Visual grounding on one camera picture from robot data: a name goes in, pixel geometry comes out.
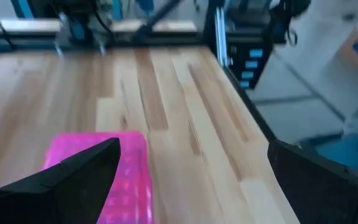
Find hanging black cable bundle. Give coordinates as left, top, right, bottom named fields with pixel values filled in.
left=272, top=0, right=311, bottom=47

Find black aluminium frame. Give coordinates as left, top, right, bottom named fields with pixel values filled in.
left=0, top=0, right=278, bottom=142

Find black box blue labels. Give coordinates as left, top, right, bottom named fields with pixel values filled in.
left=228, top=30, right=273, bottom=91

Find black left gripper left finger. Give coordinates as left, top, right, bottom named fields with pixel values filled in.
left=0, top=138, right=121, bottom=224

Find brown cardboard box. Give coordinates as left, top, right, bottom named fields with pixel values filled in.
left=337, top=21, right=358, bottom=78

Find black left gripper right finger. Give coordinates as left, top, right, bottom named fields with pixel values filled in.
left=267, top=139, right=358, bottom=224

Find pencil case pink lid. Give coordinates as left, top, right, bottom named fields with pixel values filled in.
left=43, top=130, right=155, bottom=224

